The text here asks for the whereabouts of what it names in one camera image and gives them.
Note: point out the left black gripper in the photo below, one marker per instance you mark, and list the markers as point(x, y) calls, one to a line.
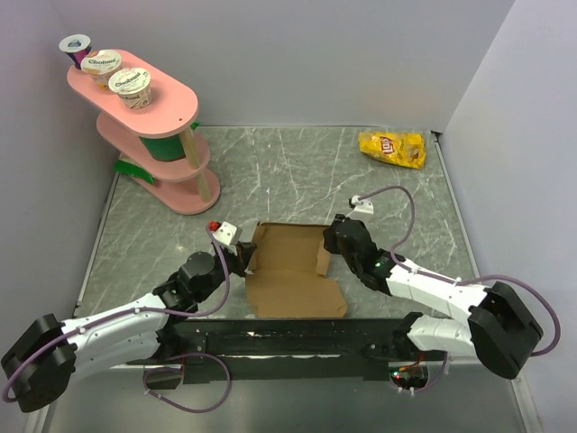
point(242, 257)

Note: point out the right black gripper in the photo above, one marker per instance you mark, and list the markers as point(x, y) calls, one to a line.
point(331, 235)

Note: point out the brown cardboard box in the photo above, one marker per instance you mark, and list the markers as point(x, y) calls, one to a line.
point(288, 271)

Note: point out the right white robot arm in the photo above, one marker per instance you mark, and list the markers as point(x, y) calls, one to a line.
point(492, 323)

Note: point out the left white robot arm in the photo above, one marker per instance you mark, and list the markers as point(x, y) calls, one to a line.
point(51, 354)

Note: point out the yellow chips bag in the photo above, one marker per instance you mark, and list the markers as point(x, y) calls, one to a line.
point(405, 149)

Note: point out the pink tiered shelf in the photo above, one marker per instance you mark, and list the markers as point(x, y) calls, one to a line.
point(187, 186)

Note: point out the white Chobani yogurt cup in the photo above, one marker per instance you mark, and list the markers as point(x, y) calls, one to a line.
point(133, 86)

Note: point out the orange Chobani yogurt cup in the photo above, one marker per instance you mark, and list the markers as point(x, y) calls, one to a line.
point(101, 65)

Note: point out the purple yogurt cup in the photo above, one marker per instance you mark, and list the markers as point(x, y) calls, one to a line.
point(76, 47)

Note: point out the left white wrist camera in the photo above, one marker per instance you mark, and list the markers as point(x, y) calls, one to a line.
point(225, 233)

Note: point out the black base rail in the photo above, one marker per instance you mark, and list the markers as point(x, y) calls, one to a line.
point(275, 349)

